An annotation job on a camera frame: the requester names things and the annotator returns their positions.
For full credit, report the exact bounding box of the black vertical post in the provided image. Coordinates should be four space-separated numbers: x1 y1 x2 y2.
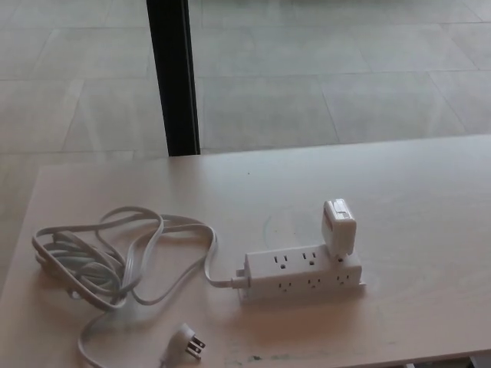
146 0 201 157

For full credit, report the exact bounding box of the white power strip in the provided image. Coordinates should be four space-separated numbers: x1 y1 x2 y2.
235 247 367 306

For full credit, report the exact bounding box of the white charger plug adapter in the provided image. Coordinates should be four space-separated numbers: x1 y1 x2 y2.
321 197 358 258

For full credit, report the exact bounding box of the white flat power cord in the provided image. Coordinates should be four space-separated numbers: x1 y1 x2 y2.
31 205 246 368

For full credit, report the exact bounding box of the white angled three-prong plug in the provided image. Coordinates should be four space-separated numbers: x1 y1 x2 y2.
160 322 206 365

